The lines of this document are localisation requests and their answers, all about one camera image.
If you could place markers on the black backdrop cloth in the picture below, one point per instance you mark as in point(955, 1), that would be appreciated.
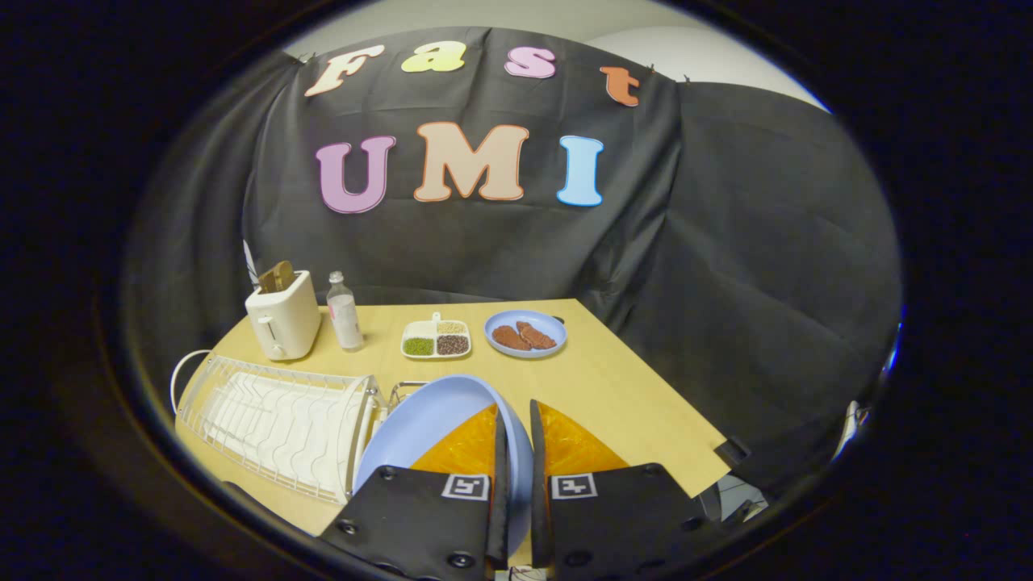
point(726, 242)

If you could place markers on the light blue plate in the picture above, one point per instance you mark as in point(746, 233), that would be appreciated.
point(436, 424)

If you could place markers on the white toaster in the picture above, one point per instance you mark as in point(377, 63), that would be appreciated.
point(286, 323)

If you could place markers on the black table clamp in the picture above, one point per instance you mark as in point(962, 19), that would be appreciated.
point(732, 450)

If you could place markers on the brown meat piece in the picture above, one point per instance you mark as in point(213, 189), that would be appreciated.
point(509, 337)
point(537, 336)

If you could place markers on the blue plate with meat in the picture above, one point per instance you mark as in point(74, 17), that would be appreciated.
point(547, 319)

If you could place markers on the tan beans pile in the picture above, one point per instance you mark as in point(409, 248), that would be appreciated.
point(451, 328)

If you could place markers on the dark red beans pile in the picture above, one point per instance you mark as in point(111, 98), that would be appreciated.
point(453, 344)

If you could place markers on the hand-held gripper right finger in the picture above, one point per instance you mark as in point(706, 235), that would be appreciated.
point(539, 484)

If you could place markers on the toast slice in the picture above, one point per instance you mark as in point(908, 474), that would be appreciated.
point(276, 276)

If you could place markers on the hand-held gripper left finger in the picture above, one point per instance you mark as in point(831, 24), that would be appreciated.
point(499, 484)

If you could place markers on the clear plastic bottle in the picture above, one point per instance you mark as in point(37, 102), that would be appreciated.
point(346, 319)

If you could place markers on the white divided dish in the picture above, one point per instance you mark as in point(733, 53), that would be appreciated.
point(420, 329)

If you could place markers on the green beans pile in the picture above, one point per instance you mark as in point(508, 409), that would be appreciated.
point(418, 346)

